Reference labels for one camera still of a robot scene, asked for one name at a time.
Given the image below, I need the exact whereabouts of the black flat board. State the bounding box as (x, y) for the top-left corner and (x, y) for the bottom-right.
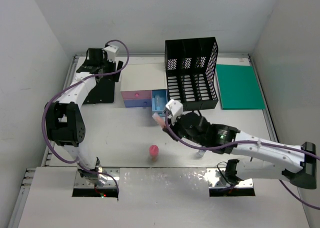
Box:
(83, 78), (115, 104)

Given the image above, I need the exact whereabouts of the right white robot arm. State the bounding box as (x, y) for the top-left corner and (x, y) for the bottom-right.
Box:
(163, 111), (319, 189)

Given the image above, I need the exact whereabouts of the white drawer cabinet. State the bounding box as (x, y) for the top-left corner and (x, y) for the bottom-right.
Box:
(120, 63), (168, 92)

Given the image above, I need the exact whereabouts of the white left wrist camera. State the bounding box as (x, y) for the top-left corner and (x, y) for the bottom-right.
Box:
(102, 45), (119, 63)

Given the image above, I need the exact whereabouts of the light blue small drawer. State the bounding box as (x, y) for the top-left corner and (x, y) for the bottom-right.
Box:
(151, 89), (168, 117)

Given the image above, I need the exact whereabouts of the black mesh file organizer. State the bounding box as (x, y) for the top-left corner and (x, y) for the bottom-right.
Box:
(164, 37), (219, 111)

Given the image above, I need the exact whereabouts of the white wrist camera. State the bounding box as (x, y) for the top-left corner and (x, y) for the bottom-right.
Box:
(165, 99), (183, 124)
(102, 45), (119, 63)

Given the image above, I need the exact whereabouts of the pink drawer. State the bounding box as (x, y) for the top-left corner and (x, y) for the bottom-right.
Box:
(121, 90), (152, 100)

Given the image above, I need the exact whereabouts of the orange yellow capped tube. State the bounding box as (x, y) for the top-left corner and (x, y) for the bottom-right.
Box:
(152, 113), (166, 129)

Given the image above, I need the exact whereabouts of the pink capped glue bottle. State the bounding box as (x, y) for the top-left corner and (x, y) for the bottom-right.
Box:
(149, 145), (159, 161)

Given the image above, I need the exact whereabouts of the green folder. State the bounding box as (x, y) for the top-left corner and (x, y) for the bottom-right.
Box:
(216, 64), (265, 110)

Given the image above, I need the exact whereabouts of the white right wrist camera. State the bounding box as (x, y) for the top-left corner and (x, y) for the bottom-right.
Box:
(165, 99), (183, 124)

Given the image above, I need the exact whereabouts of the small clear white bottle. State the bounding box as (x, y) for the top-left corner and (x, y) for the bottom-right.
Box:
(196, 150), (206, 158)

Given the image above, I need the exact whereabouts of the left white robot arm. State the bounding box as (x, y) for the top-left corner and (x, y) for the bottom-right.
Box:
(45, 44), (124, 187)

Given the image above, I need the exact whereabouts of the purple bottom drawer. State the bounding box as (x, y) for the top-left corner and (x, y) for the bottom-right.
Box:
(124, 99), (152, 108)

